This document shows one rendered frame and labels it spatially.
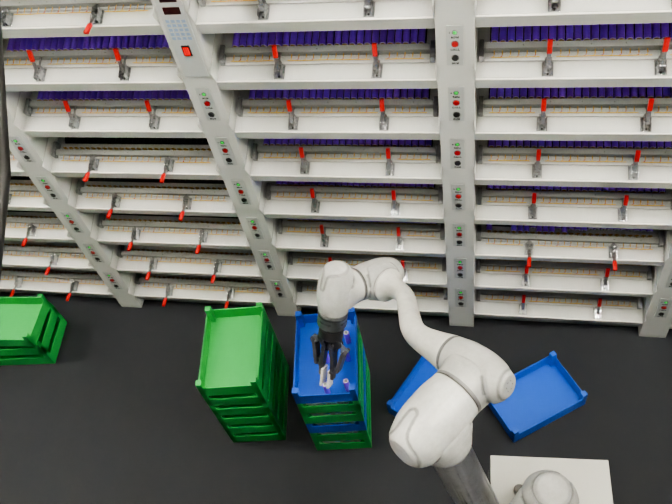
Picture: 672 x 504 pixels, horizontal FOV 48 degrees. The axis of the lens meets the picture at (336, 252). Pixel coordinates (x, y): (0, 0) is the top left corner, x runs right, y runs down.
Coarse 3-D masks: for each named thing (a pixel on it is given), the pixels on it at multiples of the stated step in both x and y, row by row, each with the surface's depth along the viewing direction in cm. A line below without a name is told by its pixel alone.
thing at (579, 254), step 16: (480, 224) 256; (480, 240) 253; (480, 256) 254; (496, 256) 252; (512, 256) 251; (544, 256) 249; (560, 256) 248; (576, 256) 247; (592, 256) 246; (608, 256) 245; (624, 256) 244; (640, 256) 243; (656, 256) 242
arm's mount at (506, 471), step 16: (496, 464) 235; (512, 464) 234; (528, 464) 233; (544, 464) 233; (560, 464) 232; (576, 464) 231; (592, 464) 231; (608, 464) 230; (496, 480) 232; (512, 480) 231; (576, 480) 228; (592, 480) 228; (608, 480) 227; (496, 496) 229; (512, 496) 228; (592, 496) 225; (608, 496) 224
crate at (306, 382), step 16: (304, 320) 255; (352, 320) 252; (304, 336) 253; (352, 336) 251; (304, 352) 250; (352, 352) 247; (304, 368) 246; (352, 368) 244; (304, 384) 243; (336, 384) 241; (352, 384) 232; (304, 400) 237; (320, 400) 237; (336, 400) 237; (352, 400) 237
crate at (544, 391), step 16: (528, 368) 273; (544, 368) 277; (560, 368) 273; (528, 384) 274; (544, 384) 273; (560, 384) 272; (576, 384) 266; (512, 400) 271; (528, 400) 271; (544, 400) 270; (560, 400) 269; (576, 400) 268; (496, 416) 268; (512, 416) 268; (528, 416) 267; (544, 416) 266; (560, 416) 265; (512, 432) 258; (528, 432) 262
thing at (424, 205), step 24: (264, 192) 252; (288, 192) 252; (312, 192) 243; (336, 192) 247; (360, 192) 245; (384, 192) 243; (408, 192) 242; (432, 192) 240; (288, 216) 253; (312, 216) 250; (336, 216) 248; (360, 216) 245; (384, 216) 244; (408, 216) 242; (432, 216) 241
